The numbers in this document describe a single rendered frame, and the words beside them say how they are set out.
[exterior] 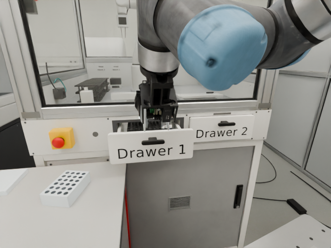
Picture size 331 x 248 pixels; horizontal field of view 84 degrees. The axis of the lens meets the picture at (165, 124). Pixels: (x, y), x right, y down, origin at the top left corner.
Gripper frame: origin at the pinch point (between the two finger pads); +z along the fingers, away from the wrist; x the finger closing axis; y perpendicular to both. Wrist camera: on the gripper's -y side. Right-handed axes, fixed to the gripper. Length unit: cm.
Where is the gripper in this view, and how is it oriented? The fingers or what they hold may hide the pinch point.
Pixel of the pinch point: (154, 121)
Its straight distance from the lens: 50.3
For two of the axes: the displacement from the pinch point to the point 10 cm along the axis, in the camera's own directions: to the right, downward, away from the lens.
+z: -0.9, 6.0, 7.9
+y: 1.3, 7.9, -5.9
